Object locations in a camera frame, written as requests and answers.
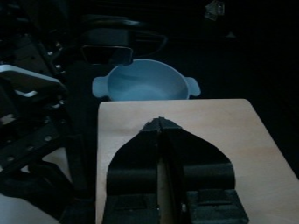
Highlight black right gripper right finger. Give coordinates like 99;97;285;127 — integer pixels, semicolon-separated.
159;116;250;224

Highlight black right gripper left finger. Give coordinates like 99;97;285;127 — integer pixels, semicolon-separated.
102;116;162;224

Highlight light wooden cutting board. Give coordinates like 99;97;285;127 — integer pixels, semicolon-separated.
95;98;299;224

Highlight small grey hanging tag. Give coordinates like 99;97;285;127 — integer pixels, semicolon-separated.
204;0;227;22

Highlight light blue two-handled bowl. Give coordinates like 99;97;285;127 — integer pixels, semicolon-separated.
91;59;202;102

